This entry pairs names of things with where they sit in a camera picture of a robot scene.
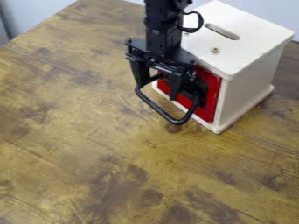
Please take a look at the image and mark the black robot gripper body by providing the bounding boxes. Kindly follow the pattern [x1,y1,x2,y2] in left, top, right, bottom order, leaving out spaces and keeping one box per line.
[126,0,198,74]

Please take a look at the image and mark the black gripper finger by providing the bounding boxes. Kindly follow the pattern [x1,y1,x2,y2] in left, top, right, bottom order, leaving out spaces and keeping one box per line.
[131,61,151,88]
[169,73,183,101]

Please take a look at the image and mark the black metal drawer handle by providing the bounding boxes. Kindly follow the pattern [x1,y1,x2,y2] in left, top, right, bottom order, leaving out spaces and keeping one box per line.
[134,73,210,126]

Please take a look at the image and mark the red wooden drawer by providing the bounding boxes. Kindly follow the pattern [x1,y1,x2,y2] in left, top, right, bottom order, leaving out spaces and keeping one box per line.
[155,64,223,123]

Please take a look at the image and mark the white wooden cabinet box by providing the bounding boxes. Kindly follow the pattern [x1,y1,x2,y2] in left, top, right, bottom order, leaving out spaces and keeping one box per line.
[151,0,296,135]

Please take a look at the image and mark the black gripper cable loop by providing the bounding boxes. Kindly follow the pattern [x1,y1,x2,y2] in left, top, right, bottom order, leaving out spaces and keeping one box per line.
[177,10,205,34]

